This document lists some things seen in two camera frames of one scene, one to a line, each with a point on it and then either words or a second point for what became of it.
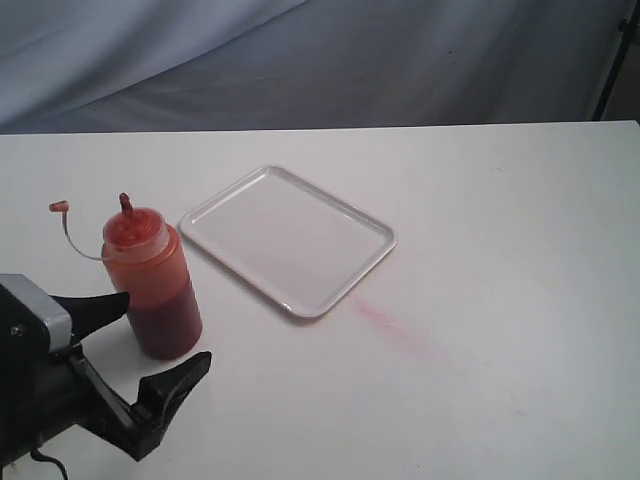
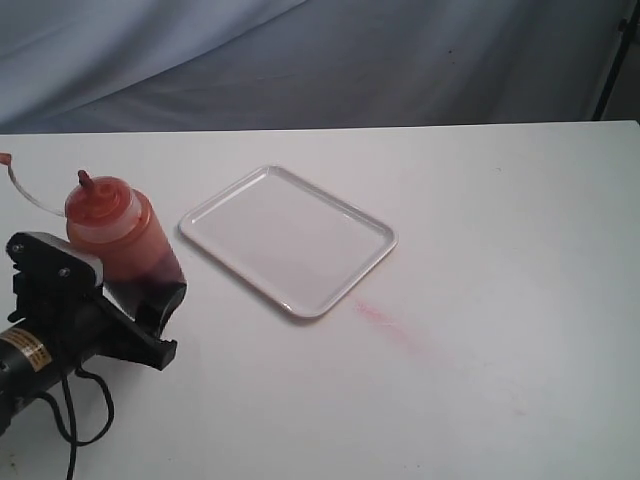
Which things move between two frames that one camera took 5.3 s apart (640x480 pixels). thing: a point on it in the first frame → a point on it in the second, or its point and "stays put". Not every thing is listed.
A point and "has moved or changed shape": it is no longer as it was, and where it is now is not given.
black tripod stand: x=630 y=23 stays put
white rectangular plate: x=304 y=246 stays put
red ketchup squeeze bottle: x=146 y=259 has moved or changed shape
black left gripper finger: x=131 y=429 → x=139 y=339
